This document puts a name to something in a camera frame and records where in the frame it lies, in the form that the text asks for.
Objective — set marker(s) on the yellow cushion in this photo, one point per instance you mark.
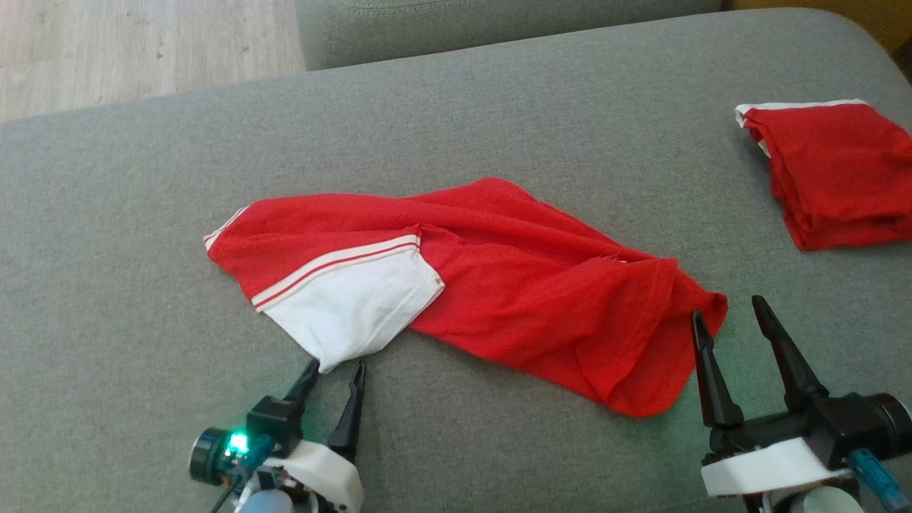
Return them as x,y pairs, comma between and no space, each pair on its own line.
841,14

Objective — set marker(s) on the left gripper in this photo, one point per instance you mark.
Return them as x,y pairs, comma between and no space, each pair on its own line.
274,424

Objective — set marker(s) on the red white jersey number 23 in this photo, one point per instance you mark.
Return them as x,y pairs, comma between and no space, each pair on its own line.
527,285

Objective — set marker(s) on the grey sofa cushion with seam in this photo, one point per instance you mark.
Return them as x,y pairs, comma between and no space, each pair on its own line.
463,25

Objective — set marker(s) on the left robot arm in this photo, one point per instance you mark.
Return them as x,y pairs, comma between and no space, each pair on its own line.
269,503

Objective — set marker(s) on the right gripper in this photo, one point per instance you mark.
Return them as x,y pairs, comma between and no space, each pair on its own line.
841,424

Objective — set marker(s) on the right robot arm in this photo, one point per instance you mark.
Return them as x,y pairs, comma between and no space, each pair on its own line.
826,502

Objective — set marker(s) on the red shorts with white trim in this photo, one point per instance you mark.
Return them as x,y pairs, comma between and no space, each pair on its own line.
841,171

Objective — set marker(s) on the large grey sofa seat cushion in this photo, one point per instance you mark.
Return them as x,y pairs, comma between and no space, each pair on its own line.
142,285

